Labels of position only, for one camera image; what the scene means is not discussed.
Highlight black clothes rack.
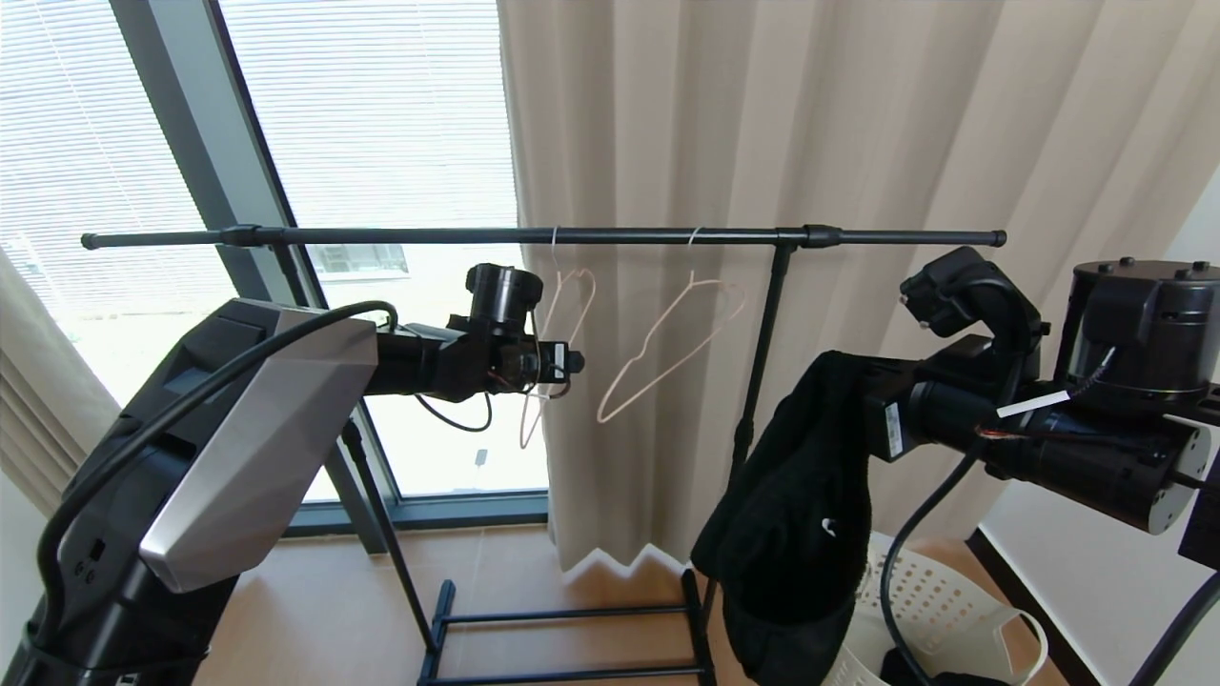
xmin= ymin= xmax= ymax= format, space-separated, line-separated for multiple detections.
xmin=81 ymin=224 xmax=1008 ymax=686

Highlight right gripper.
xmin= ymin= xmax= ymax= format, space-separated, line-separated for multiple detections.
xmin=863 ymin=360 xmax=1013 ymax=466

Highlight black shorts with white logo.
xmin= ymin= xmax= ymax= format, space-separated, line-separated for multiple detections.
xmin=691 ymin=350 xmax=875 ymax=686

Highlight pink clothes hanger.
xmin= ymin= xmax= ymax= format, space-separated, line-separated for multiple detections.
xmin=518 ymin=227 xmax=598 ymax=451
xmin=598 ymin=227 xmax=750 ymax=425

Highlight window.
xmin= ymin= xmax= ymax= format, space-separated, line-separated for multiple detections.
xmin=0 ymin=0 xmax=551 ymax=536

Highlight white laundry basket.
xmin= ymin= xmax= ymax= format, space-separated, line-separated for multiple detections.
xmin=824 ymin=532 xmax=1049 ymax=686

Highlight black garment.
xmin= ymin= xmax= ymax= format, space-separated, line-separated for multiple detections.
xmin=877 ymin=646 xmax=1011 ymax=686

